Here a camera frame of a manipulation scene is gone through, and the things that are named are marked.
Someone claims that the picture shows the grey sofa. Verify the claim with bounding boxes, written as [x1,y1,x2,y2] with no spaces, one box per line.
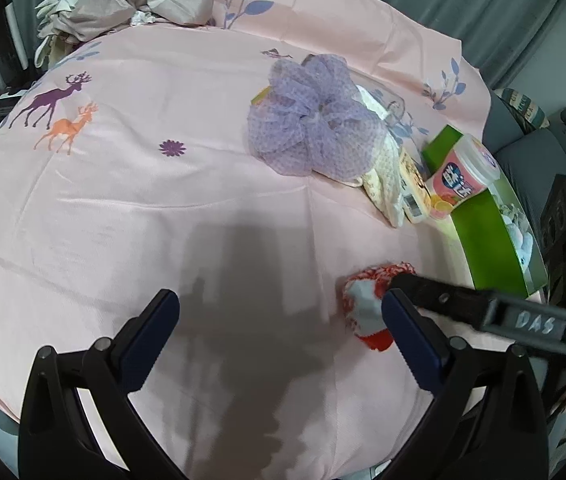
[483,87,566,241]

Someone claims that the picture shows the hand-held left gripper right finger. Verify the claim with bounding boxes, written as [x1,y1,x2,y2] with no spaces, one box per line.
[378,290,549,480]

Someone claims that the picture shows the striped cushion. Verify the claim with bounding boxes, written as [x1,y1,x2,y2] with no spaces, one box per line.
[493,87,551,133]

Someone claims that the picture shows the crumpled beige cloth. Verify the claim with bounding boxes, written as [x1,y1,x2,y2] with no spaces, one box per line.
[35,0,216,56]

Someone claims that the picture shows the clear glass jar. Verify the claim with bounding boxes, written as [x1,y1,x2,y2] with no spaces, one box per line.
[308,55,409,126]

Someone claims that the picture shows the cream knitted cloth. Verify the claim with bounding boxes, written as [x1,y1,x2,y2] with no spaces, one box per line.
[343,85,406,228]

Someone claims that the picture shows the green cardboard box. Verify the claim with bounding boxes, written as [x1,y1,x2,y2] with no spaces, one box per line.
[420,125,549,298]

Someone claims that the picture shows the purple mesh scrunchie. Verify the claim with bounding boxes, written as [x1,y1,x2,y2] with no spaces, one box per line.
[247,54,389,177]

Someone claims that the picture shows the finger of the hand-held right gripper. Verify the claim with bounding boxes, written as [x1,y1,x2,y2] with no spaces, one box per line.
[385,272,501,333]

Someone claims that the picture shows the pink gum canister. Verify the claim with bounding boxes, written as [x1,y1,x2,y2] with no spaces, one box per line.
[423,133,503,221]

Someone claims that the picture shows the red white knitted sock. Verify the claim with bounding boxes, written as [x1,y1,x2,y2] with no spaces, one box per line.
[340,261,419,351]

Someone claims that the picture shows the pink printed bedsheet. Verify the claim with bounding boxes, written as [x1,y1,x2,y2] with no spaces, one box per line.
[0,0,494,480]

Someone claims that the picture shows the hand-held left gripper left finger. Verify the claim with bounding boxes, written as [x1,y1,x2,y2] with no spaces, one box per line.
[17,287,181,480]

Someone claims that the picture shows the cream tissue pack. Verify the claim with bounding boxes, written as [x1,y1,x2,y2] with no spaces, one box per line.
[398,147,434,225]

